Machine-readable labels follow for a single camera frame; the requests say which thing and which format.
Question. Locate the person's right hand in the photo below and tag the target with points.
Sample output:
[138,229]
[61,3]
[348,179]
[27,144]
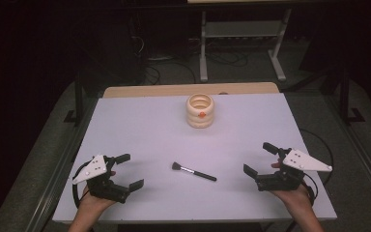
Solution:
[294,197]

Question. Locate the black makeup brush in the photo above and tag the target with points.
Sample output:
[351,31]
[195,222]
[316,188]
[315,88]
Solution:
[193,172]

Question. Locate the grey metal stand frame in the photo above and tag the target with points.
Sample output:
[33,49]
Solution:
[203,64]

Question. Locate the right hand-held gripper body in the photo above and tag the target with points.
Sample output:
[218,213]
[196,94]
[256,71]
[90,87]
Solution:
[302,161]

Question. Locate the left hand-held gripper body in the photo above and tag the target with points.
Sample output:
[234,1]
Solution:
[94,168]

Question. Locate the wooden table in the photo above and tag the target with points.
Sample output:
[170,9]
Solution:
[161,89]

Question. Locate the black metal post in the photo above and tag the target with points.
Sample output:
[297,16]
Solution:
[79,96]
[344,96]

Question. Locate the cream ribbed brush holder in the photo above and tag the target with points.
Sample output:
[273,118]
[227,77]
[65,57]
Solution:
[199,121]

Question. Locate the person's left hand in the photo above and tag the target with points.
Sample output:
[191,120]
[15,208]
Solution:
[95,202]

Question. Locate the white board sheet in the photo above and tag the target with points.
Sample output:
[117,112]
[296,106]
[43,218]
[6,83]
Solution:
[161,135]

